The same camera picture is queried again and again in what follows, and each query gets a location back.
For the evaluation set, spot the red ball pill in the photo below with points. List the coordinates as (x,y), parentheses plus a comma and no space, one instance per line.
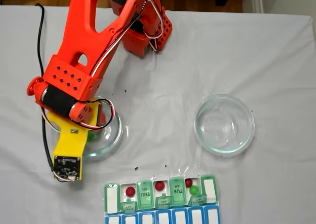
(188,182)
(159,185)
(130,191)

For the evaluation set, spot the green ball pill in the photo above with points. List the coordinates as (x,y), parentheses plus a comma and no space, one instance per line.
(91,137)
(193,190)

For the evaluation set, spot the weekly pill organizer box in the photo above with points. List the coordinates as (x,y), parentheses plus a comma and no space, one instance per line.
(160,216)

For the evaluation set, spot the glass bowl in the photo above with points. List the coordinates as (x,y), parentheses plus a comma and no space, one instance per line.
(113,140)
(237,140)

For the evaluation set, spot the white tablecloth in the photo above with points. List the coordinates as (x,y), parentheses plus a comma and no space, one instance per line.
(247,61)

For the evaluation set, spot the camera board on yellow mount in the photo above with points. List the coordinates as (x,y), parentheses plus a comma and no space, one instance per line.
(70,147)

